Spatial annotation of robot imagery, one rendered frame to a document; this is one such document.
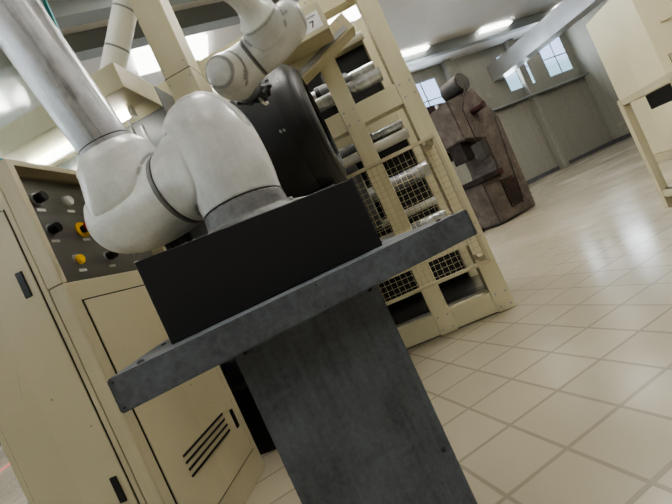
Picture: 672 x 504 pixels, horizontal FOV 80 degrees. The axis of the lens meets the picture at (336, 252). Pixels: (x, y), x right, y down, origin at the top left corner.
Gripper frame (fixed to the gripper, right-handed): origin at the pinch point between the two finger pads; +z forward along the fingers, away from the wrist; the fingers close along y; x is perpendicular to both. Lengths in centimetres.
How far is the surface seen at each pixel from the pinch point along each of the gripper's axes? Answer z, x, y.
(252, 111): 12.1, -1.0, 7.4
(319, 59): 76, -23, -23
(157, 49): 40, -49, 38
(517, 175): 503, 146, -225
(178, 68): 38, -37, 33
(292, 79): 18.2, -5.8, -10.6
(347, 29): 77, -30, -42
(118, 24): 74, -84, 61
